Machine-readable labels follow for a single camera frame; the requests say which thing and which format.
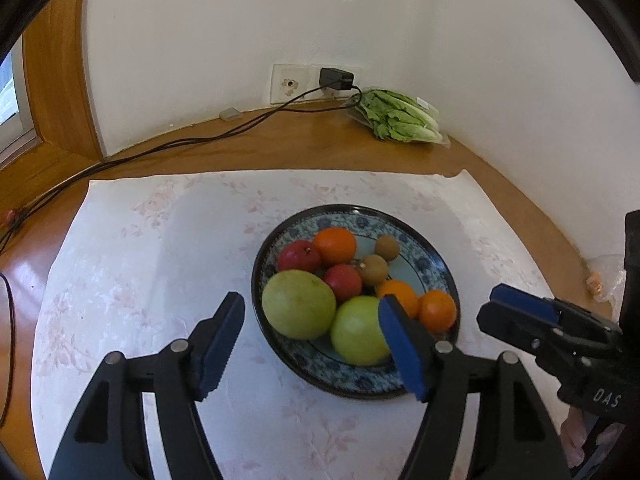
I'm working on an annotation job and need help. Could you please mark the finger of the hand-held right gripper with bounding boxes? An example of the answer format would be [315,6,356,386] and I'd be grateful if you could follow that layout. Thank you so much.
[476,302,563,361]
[490,283,623,333]

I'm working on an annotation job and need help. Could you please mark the person's right hand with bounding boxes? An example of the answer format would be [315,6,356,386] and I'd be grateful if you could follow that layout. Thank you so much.
[560,405,601,467]

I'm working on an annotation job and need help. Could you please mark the orange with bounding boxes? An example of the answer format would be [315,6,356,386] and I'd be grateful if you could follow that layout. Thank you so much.
[313,227,358,267]
[418,290,458,333]
[375,279,420,320]

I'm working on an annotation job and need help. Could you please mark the bagged green lettuce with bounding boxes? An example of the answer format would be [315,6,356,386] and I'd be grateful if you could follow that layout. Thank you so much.
[352,89,451,148]

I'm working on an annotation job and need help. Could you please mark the black adapter cable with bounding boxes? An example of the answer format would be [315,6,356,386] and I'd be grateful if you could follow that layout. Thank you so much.
[0,85,363,253]

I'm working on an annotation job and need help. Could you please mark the green apple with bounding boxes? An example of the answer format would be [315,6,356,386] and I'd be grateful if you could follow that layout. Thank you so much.
[330,296,392,367]
[261,270,337,340]

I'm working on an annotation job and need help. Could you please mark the brown kiwi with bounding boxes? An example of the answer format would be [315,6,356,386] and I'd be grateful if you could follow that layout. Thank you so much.
[374,235,400,262]
[357,254,390,287]

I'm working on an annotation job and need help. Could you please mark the blue patterned ceramic plate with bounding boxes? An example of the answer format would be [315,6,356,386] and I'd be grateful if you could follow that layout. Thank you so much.
[251,204,461,401]

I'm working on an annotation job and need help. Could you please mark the red apple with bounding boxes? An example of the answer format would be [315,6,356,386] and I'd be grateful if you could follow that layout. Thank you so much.
[322,264,363,305]
[277,240,322,273]

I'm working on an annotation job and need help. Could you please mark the white floral table cloth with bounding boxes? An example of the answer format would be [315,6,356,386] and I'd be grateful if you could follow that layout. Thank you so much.
[31,169,566,480]

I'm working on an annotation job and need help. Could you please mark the black power adapter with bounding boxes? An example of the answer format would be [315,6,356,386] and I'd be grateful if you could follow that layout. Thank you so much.
[319,67,355,92]

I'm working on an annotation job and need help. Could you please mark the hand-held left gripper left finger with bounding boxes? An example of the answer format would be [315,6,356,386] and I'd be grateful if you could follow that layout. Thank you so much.
[47,291,246,480]

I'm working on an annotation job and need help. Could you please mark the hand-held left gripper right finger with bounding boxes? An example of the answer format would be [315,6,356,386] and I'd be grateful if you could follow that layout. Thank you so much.
[377,294,572,480]

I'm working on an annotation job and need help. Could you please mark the white wall socket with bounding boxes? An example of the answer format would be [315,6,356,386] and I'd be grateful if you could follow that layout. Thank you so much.
[271,63,326,106]

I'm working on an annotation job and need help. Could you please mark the orange snack in clear wrapper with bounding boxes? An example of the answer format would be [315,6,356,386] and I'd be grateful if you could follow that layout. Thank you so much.
[585,255,626,306]

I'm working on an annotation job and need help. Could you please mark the wooden window frame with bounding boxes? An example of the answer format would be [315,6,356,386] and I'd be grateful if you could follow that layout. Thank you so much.
[0,0,106,166]

